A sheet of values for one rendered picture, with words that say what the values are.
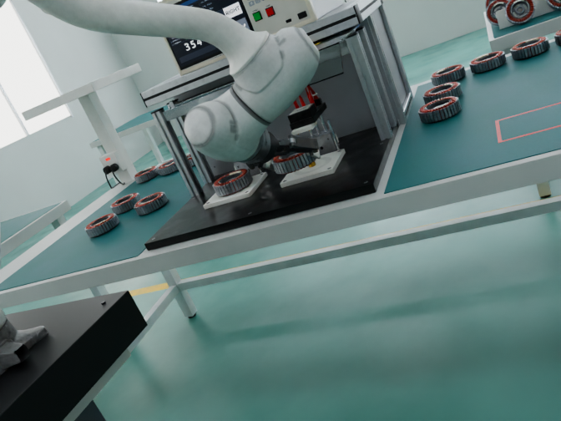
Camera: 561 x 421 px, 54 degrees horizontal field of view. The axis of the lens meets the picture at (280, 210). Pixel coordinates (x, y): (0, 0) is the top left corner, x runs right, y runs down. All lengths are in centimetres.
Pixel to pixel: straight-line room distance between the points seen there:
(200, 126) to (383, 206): 43
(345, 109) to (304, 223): 52
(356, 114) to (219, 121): 74
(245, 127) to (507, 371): 114
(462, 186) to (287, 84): 41
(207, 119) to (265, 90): 11
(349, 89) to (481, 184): 62
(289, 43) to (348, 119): 70
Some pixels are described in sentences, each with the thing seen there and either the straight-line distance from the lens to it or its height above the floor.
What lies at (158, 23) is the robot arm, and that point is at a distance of 102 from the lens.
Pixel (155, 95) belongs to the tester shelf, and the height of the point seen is 109.
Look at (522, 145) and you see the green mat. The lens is 123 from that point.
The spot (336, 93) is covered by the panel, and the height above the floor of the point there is 90.
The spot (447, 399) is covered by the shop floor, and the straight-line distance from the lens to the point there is 178.
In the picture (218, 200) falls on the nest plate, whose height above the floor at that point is 78.
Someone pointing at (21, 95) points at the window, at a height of 145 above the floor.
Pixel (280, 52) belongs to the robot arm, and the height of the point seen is 111.
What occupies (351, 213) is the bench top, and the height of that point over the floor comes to 73.
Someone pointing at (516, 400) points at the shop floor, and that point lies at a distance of 173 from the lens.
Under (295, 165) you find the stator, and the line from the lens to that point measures 132.
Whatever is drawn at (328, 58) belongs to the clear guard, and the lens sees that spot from 126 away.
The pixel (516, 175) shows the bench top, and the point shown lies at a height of 73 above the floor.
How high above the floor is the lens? 118
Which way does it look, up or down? 18 degrees down
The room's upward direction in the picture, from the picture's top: 23 degrees counter-clockwise
